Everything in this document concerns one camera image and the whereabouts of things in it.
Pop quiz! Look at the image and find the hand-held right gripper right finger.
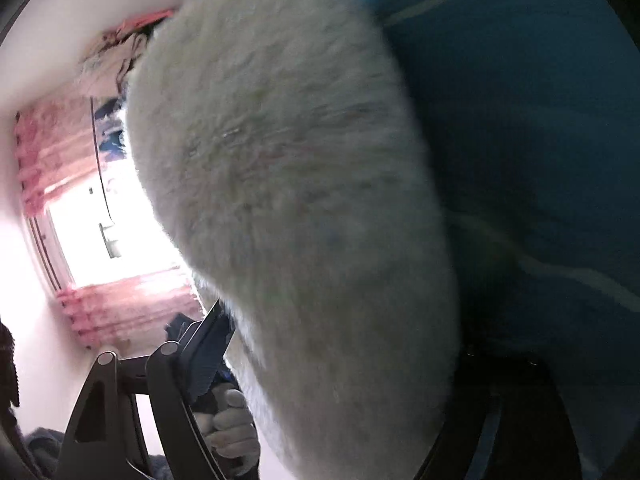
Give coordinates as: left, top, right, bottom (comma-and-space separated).
415, 347, 583, 480

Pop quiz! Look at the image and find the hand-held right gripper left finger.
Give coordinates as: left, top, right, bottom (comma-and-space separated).
55, 300, 237, 480

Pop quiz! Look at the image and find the cream tweed jacket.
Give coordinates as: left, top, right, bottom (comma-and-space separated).
122, 0, 463, 480

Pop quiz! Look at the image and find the clothes rack with clothes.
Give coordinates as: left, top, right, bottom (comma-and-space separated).
80, 7, 176, 161

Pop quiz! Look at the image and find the person's left hand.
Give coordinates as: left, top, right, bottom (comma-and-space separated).
197, 389, 262, 477

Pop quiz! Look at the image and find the pink curtain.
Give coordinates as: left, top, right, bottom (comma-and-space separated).
12, 95, 203, 351

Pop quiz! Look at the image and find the blue striped bed sheet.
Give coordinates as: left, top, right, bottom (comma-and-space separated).
207, 0, 640, 480

